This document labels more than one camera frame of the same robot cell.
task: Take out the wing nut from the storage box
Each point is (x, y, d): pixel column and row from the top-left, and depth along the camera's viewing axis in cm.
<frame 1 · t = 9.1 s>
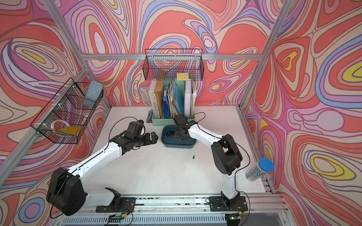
left hand: (153, 138, 84), fingers open
right hand: (179, 138, 93), fingers open
teal plastic storage tray: (172, 141, 100), on the table
pile of black wing nuts: (170, 133, 103), point 2 cm above the table
mint green file organizer: (172, 98, 95), point 24 cm above the table
blue lid clear jar: (262, 167, 69), point 20 cm above the table
brown folder: (159, 91, 85), point 34 cm above the table
white binder: (187, 98, 96), point 24 cm above the table
grey stapler: (150, 115, 110), point 6 cm above the table
blue folder: (166, 108, 100), point 16 cm above the table

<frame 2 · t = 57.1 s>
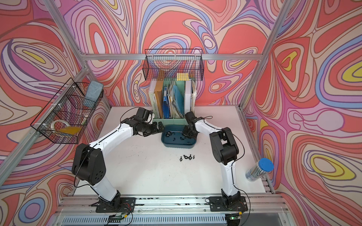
left hand: (160, 129, 88), fingers open
right hand: (185, 138, 99), fingers closed
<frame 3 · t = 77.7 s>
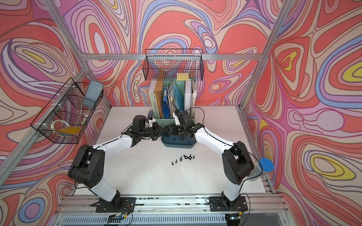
left hand: (168, 129, 85), fingers closed
right hand: (169, 132, 86), fingers open
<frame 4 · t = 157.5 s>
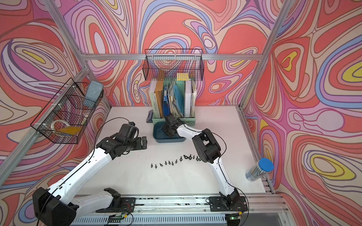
left hand: (141, 142, 79), fingers open
right hand: (162, 131, 102), fingers closed
teal plastic storage tray: (160, 136, 106), on the table
